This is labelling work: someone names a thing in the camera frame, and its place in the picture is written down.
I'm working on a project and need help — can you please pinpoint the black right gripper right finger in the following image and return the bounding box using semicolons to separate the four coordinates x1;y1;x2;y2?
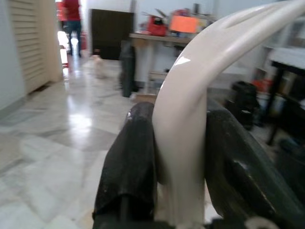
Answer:
205;99;305;229

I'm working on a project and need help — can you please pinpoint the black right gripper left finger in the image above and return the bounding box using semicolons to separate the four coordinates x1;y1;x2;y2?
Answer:
92;102;158;221

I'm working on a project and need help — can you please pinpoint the person in red shirt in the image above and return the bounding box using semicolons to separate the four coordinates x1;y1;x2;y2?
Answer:
61;0;83;58

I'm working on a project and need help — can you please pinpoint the small cream dog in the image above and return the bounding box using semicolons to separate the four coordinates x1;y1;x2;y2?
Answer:
91;54;108;78

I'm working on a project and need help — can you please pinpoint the black bag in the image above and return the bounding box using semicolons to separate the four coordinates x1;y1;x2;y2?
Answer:
225;81;260;131

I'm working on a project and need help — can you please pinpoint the orange sign card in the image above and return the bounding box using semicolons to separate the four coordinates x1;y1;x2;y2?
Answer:
169;15;200;33

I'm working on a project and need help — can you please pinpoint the black framed table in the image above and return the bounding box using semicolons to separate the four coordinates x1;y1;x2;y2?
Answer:
266;47;305;146

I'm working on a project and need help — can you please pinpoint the cream long-handled dustpan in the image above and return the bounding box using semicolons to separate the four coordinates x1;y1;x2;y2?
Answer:
152;0;305;229

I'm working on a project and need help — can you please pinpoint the red bag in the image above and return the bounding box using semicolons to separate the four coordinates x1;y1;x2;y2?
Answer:
145;15;167;37

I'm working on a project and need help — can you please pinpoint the dark brown cabinet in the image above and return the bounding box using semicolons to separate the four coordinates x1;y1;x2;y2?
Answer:
90;9;134;60

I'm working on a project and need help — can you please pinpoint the light wooden work table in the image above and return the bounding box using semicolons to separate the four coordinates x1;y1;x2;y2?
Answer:
129;32;198;96

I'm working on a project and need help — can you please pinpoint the cream louvered door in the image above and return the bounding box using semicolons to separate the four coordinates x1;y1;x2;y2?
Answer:
8;0;64;95

